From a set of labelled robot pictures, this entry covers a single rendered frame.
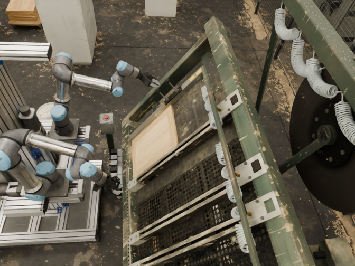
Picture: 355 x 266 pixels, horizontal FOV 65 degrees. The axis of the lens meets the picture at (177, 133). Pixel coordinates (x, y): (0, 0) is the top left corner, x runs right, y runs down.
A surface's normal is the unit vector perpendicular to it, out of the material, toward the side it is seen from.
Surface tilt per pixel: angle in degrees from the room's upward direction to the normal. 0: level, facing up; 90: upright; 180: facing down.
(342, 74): 90
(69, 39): 90
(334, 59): 90
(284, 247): 56
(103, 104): 0
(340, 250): 0
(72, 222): 0
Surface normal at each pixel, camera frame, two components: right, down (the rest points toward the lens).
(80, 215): 0.09, -0.59
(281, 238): -0.77, -0.29
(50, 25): 0.08, 0.80
